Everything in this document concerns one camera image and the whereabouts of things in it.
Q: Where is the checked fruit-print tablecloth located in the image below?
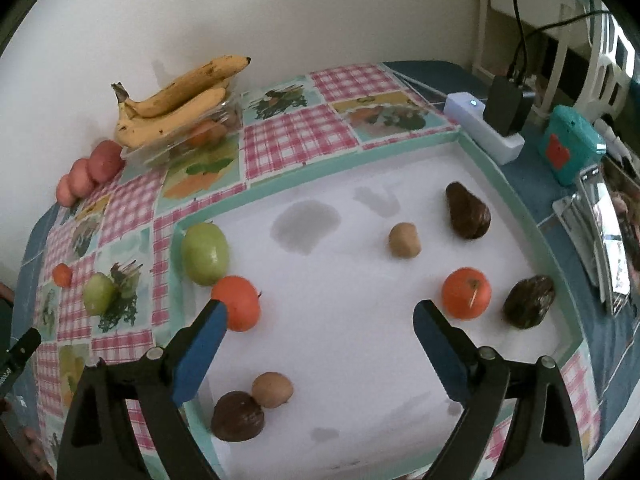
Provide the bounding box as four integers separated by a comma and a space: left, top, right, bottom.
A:
30, 62, 603, 480

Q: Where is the green apple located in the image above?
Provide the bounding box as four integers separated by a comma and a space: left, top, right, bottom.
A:
82, 272, 120, 317
180, 222, 231, 286

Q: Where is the white tray with green rim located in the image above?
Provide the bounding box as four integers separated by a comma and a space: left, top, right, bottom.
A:
170, 132, 586, 480

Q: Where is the black power adapter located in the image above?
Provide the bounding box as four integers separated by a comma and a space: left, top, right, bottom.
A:
486, 75, 533, 137

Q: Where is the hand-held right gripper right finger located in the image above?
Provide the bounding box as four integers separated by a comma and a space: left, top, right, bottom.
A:
413, 300, 585, 480

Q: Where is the teal box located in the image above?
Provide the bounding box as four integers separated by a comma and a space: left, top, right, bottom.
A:
539, 105, 607, 187

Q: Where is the black cable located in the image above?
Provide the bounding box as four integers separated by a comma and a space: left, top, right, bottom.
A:
507, 0, 531, 81
522, 10, 608, 61

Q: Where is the orange with stem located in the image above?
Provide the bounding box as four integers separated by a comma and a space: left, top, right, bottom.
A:
441, 267, 492, 320

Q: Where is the brown kiwi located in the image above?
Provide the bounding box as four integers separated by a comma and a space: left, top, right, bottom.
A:
388, 222, 422, 259
251, 371, 294, 408

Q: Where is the dark avocado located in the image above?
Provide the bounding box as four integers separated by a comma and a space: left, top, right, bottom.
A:
502, 275, 557, 330
210, 391, 266, 442
445, 181, 492, 240

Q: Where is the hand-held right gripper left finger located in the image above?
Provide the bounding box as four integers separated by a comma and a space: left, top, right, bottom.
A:
56, 300, 228, 480

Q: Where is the bunch of yellow bananas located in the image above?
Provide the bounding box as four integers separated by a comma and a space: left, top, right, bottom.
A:
111, 55, 252, 150

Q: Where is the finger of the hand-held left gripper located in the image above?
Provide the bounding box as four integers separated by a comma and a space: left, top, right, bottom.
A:
0, 329, 42, 398

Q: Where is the white power strip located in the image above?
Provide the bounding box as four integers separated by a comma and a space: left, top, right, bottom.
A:
444, 91, 525, 165

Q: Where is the clear plastic container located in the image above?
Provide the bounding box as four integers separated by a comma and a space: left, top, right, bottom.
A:
120, 97, 245, 168

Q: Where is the white chair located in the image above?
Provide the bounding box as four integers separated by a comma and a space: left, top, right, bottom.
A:
570, 0, 638, 126

